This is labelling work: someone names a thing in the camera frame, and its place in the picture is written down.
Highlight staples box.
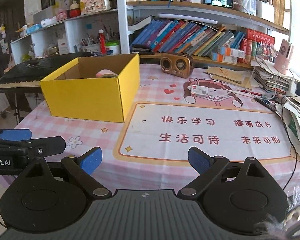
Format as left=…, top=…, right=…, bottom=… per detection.
left=190, top=85, right=209, bottom=96

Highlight pink plush paw toy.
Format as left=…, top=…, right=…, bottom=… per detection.
left=95, top=69, right=116, bottom=77

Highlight pink checkered tablecloth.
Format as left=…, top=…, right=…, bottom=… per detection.
left=18, top=64, right=300, bottom=192

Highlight black electronic piano keyboard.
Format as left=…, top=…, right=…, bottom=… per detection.
left=0, top=51, right=91, bottom=93

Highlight yellow cardboard box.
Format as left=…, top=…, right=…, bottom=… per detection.
left=40, top=54, right=140, bottom=122

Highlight red pencil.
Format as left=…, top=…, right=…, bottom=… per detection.
left=239, top=89, right=262, bottom=96

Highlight brown cardboard pieces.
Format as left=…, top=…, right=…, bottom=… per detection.
left=205, top=67, right=252, bottom=89

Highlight stack of papers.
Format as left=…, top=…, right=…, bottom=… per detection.
left=250, top=60, right=300, bottom=155

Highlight brown retro radio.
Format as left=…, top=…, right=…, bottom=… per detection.
left=160, top=53, right=194, bottom=79

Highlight white pen holder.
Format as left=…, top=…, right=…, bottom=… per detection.
left=82, top=44, right=100, bottom=53

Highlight orange white medicine box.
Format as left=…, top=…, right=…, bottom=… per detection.
left=218, top=46, right=245, bottom=59

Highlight white green lidded jar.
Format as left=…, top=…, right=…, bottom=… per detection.
left=106, top=40, right=121, bottom=55

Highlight red thick book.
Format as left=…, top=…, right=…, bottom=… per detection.
left=246, top=29, right=275, bottom=46

